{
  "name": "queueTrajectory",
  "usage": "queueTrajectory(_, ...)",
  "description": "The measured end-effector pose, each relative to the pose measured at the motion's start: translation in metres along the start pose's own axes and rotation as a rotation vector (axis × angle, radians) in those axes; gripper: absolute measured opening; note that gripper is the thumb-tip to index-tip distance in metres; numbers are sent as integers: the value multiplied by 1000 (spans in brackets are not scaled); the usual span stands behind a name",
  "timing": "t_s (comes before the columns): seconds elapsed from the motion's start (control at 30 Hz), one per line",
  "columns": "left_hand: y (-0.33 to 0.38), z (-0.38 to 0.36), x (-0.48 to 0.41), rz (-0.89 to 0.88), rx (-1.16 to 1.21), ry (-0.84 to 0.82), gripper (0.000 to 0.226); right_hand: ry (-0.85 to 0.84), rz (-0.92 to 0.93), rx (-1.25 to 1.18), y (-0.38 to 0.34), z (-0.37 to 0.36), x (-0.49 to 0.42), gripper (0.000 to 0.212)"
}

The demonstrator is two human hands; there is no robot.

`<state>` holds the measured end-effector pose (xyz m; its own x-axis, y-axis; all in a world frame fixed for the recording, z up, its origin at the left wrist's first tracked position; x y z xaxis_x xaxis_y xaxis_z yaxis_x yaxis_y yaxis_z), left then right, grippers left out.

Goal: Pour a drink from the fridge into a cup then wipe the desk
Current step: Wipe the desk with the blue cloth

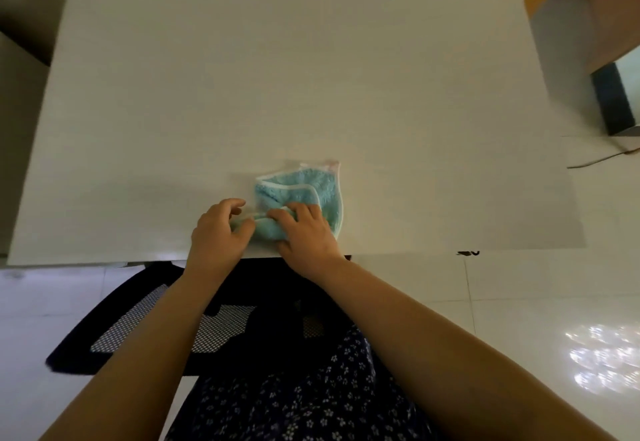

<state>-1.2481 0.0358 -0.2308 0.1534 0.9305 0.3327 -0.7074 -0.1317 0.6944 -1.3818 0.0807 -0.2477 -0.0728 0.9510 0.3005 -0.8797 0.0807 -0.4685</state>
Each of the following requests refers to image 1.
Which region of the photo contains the person's right hand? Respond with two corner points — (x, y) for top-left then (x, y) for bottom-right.
(267, 201), (346, 279)

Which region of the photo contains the person's left hand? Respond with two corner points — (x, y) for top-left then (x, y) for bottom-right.
(191, 199), (257, 269)

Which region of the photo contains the light blue fluffy towel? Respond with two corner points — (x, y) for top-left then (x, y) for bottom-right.
(252, 159), (346, 244)

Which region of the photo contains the person's right forearm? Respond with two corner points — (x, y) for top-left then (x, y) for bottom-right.
(309, 255), (619, 441)

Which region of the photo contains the person's left forearm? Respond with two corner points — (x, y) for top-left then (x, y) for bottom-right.
(37, 255), (242, 441)

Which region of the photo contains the black mesh office chair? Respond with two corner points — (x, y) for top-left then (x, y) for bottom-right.
(45, 256), (362, 377)

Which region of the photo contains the dark blue floral dress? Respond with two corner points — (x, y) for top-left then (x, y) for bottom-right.
(165, 323), (442, 441)

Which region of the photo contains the wooden shelf cabinet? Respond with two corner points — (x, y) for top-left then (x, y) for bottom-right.
(523, 0), (640, 132)

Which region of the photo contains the dark blue box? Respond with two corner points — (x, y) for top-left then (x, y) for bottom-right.
(591, 62), (640, 137)

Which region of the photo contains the thin brown cable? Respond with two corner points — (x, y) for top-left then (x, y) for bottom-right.
(566, 147), (640, 170)

